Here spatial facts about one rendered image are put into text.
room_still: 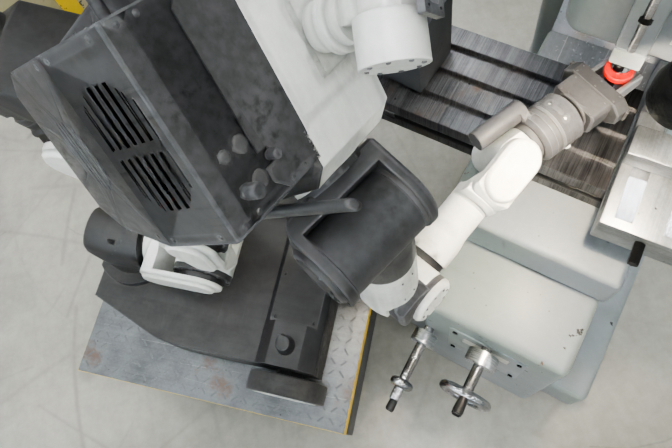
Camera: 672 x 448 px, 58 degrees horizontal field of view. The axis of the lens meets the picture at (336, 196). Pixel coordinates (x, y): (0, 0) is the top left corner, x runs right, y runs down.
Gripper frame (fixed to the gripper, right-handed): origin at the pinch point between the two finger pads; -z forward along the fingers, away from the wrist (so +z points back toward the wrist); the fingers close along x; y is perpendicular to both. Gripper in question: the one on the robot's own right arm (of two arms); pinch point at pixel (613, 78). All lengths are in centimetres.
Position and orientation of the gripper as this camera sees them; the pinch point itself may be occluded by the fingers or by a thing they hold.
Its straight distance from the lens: 112.7
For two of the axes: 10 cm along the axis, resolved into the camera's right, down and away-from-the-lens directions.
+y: 1.4, 3.9, 9.1
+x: -5.7, -7.2, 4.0
